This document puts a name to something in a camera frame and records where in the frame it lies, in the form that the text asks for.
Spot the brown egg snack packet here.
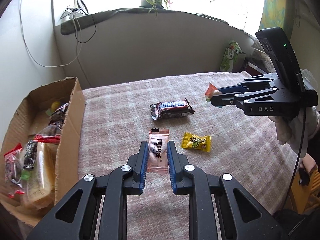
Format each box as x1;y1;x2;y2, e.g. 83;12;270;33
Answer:
205;83;222;102

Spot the wrapped bread cake package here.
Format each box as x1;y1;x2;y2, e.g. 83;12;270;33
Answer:
21;141;56;210

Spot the black cable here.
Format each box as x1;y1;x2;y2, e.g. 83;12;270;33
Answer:
65;0;98;44

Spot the brown Snickers bar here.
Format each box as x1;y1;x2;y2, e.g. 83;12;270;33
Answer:
150;99;195;120

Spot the brown cardboard box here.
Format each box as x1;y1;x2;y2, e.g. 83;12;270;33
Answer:
0;76;86;228

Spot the white gloved right hand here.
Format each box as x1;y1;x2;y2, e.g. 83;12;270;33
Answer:
268;68;320;158

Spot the black camera box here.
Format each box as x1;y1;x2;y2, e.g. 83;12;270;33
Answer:
255;27;305;95

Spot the pink beige snack sachet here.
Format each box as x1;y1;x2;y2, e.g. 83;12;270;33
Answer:
147;128;169;174

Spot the black patterned snack packet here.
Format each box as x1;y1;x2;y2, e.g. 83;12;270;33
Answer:
23;140;37;170

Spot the green candy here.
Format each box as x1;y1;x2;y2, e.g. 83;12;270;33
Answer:
21;169;31;181

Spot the white cable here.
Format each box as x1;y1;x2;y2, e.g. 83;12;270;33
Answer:
19;0;83;68

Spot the yellow round candy in box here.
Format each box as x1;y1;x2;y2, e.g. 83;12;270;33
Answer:
46;101;62;116

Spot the red sealed dried fruit bag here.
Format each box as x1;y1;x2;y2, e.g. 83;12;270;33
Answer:
34;123;62;144

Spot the green snack bag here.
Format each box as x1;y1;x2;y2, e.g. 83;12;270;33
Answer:
220;41;246;72

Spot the pink checkered table cloth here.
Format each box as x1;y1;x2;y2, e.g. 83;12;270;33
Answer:
75;71;304;240

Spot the green landscape wall picture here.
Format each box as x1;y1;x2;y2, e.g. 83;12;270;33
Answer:
259;0;295;40

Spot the dark green windowsill mat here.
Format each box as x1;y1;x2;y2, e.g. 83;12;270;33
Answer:
60;7;255;40

